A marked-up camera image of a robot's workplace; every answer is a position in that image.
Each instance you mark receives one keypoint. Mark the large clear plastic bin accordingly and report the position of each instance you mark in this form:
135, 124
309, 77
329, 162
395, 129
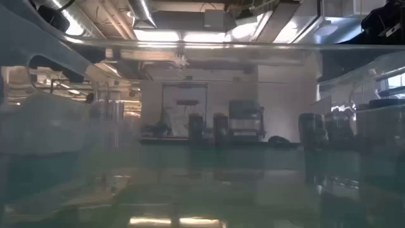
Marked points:
253, 46

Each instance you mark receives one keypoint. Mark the background black robot arm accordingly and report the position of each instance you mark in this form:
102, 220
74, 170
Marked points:
156, 130

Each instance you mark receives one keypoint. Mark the ceiling light fixture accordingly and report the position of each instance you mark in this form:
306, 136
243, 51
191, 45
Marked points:
158, 35

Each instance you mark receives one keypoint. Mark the large jar black lid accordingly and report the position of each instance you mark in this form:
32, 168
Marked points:
383, 126

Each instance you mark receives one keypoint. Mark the grey ceiling box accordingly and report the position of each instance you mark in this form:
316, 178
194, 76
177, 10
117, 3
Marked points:
214, 19

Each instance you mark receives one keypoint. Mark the black rounded object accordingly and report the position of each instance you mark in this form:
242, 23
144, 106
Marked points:
278, 139

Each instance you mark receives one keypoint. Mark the metal shelf cart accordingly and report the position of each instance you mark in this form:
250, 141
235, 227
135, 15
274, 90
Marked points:
245, 111

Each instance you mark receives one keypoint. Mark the silver round ceiling duct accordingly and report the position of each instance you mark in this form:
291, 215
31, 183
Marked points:
142, 11

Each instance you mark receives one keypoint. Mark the black frame white backdrop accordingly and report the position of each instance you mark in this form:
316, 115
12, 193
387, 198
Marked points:
185, 95

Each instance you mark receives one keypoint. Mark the black table edge rail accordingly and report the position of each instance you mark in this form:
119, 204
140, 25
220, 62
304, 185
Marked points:
246, 143

